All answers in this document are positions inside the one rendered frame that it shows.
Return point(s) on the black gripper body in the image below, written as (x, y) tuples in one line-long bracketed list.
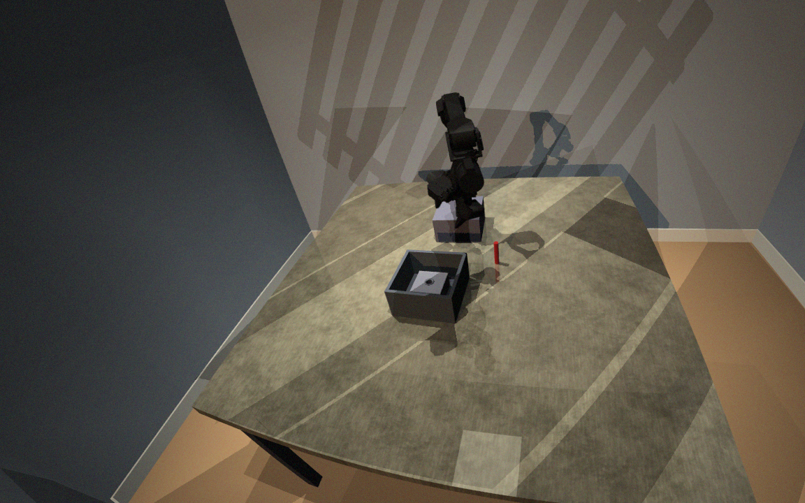
[(468, 209)]

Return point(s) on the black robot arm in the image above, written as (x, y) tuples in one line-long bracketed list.
[(462, 136)]

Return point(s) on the white square plate with hole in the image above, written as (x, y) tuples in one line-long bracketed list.
[(431, 283)]

